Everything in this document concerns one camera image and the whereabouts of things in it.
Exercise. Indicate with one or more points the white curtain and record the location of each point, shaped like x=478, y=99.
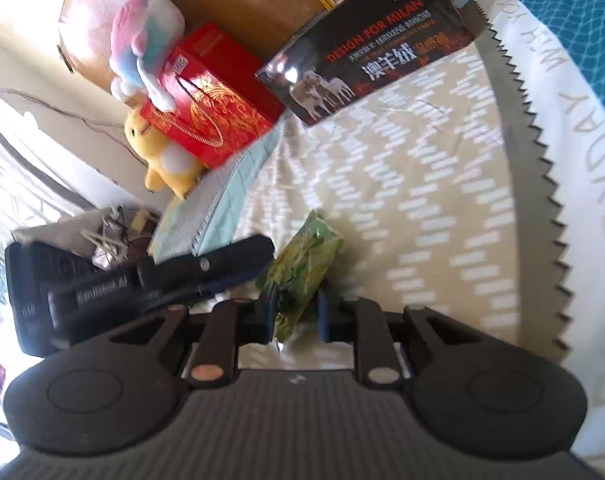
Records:
x=22, y=175

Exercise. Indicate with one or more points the beige printed blanket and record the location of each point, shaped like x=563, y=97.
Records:
x=422, y=185

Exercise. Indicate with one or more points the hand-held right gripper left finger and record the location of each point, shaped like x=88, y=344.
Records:
x=271, y=312

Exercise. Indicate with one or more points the red gift box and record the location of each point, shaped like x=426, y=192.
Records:
x=212, y=100

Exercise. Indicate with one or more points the grey paper bag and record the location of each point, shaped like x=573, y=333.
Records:
x=62, y=230

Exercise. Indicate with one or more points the dark green snack packet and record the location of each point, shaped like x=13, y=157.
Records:
x=305, y=265

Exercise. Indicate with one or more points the grey and mint pillow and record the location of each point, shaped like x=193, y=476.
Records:
x=202, y=210

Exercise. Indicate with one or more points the teal quilted blanket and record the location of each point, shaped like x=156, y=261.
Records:
x=572, y=25

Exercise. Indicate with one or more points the pastel plush unicorn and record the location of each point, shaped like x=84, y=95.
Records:
x=140, y=42

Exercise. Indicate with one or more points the black printed box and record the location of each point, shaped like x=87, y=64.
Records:
x=372, y=55

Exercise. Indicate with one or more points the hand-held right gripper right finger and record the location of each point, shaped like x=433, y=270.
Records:
x=322, y=316

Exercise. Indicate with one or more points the yellow plush chick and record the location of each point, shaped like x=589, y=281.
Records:
x=165, y=157

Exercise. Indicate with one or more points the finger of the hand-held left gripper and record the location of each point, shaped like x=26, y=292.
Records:
x=207, y=291
x=222, y=260

